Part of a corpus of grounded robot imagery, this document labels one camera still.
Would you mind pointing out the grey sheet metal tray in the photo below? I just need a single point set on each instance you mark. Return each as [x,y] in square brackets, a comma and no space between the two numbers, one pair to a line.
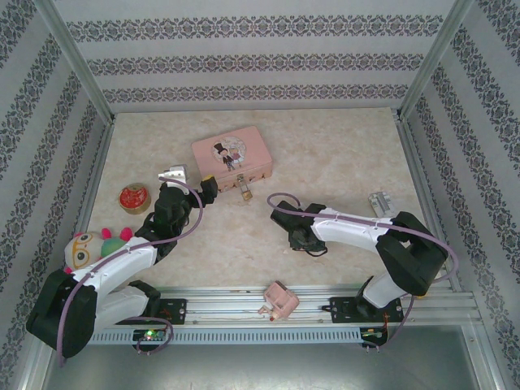
[264,365]

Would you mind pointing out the wide aluminium base rail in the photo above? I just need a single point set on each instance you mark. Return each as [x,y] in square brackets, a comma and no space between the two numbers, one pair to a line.
[243,298]

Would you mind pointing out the small pale ridged clip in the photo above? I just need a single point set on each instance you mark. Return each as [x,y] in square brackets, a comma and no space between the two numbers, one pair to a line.
[382,203]

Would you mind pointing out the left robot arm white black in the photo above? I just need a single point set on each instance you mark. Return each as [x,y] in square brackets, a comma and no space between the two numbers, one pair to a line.
[113,256]

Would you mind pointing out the plush toy with orange glasses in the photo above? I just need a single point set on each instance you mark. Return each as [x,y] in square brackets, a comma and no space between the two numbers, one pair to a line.
[83,252]

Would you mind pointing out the aluminium table edge rail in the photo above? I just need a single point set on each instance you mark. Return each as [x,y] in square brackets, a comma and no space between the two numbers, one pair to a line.
[95,178]
[416,162]

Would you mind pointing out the pink tin box with picture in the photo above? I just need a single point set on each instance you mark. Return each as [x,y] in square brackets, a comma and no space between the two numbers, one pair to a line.
[233,154]

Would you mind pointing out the pink plastic toy camera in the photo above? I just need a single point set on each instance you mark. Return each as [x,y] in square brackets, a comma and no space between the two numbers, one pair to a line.
[280,302]

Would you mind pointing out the round red gold tin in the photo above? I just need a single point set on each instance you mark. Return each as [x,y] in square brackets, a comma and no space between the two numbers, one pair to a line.
[134,198]

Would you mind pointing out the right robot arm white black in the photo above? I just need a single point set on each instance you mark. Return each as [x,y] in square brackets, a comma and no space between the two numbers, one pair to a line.
[349,229]

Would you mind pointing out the aluminium frame post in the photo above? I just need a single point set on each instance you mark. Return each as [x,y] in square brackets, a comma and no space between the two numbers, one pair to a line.
[438,57]
[73,61]

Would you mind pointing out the small circuit board with LEDs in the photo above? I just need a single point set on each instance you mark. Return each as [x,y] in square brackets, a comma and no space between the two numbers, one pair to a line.
[150,335]
[373,334]

